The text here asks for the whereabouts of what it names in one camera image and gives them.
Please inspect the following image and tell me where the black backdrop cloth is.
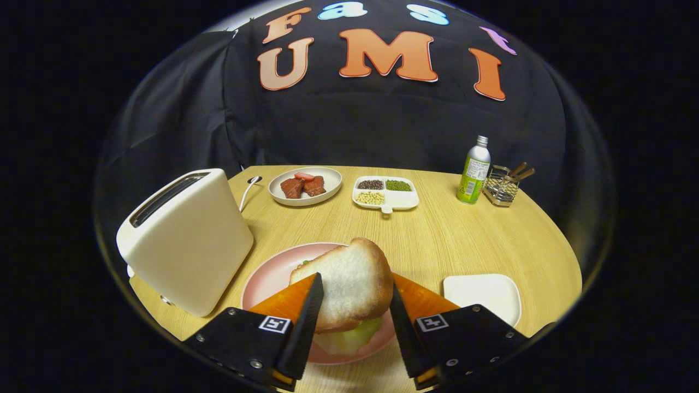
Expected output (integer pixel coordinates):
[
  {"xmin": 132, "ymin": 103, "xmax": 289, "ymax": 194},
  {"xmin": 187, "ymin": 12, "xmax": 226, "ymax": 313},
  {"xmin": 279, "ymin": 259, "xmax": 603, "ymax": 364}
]
[{"xmin": 93, "ymin": 0, "xmax": 615, "ymax": 263}]

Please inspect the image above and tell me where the white divided dish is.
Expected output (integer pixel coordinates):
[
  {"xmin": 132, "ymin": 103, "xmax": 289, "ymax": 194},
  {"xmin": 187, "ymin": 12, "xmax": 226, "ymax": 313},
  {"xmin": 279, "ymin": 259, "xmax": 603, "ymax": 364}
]
[{"xmin": 352, "ymin": 176, "xmax": 420, "ymax": 214}]

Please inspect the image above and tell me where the white toaster cable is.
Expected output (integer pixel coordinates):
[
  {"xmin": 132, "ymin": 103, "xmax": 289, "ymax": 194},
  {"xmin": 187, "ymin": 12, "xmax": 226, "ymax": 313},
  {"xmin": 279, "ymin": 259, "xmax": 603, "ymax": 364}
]
[{"xmin": 239, "ymin": 176, "xmax": 263, "ymax": 212}]

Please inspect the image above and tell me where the white square plate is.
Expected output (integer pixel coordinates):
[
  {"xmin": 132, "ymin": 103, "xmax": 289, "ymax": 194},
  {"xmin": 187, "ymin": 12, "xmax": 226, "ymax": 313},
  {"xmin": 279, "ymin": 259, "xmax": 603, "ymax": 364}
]
[{"xmin": 443, "ymin": 273, "xmax": 522, "ymax": 327}]

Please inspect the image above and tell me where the green lettuce leaf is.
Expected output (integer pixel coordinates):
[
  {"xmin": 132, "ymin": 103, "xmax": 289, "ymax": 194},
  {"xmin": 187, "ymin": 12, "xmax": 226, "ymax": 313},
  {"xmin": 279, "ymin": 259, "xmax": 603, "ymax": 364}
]
[{"xmin": 299, "ymin": 260, "xmax": 384, "ymax": 355}]

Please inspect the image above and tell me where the beige round plate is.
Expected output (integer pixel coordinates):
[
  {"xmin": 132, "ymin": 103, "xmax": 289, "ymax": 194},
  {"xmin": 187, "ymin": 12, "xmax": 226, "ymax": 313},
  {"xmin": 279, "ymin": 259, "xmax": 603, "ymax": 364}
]
[{"xmin": 268, "ymin": 166, "xmax": 343, "ymax": 207}]

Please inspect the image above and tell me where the wire cutlery holder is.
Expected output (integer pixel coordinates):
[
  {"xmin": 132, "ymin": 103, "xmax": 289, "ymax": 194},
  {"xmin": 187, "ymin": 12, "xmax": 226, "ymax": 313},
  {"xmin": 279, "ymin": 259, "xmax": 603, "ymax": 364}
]
[{"xmin": 483, "ymin": 165, "xmax": 519, "ymax": 207}]

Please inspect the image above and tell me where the toasted bread slice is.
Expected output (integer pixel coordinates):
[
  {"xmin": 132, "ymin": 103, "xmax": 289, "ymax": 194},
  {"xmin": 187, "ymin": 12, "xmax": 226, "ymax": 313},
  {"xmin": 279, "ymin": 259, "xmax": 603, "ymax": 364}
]
[{"xmin": 289, "ymin": 237, "xmax": 394, "ymax": 334}]

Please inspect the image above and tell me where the pink round plate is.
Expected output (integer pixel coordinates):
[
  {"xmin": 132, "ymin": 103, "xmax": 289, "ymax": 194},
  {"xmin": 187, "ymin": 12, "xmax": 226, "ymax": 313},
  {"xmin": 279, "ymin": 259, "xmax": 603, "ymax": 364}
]
[{"xmin": 241, "ymin": 242, "xmax": 398, "ymax": 365}]

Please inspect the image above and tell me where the green labelled metal bottle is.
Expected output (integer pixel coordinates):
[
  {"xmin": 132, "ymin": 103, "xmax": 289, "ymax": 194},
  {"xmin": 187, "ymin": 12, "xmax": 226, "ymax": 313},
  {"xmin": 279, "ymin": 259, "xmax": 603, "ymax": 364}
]
[{"xmin": 457, "ymin": 135, "xmax": 491, "ymax": 205}]

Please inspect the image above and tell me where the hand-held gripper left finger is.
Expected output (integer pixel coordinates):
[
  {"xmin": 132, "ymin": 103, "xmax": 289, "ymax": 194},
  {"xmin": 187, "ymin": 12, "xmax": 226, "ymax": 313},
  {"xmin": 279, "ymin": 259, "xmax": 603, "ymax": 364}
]
[{"xmin": 183, "ymin": 272, "xmax": 324, "ymax": 392}]

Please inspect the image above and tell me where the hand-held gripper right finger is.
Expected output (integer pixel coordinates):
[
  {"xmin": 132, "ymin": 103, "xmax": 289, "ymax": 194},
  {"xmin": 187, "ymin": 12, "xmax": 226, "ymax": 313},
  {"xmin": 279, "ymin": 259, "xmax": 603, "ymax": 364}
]
[{"xmin": 389, "ymin": 273, "xmax": 530, "ymax": 391}]

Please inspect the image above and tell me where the white toaster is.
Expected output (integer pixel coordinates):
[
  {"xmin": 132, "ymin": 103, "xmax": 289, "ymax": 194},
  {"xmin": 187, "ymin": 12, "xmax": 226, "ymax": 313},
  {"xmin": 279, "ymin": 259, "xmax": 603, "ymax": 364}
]
[{"xmin": 116, "ymin": 168, "xmax": 254, "ymax": 318}]

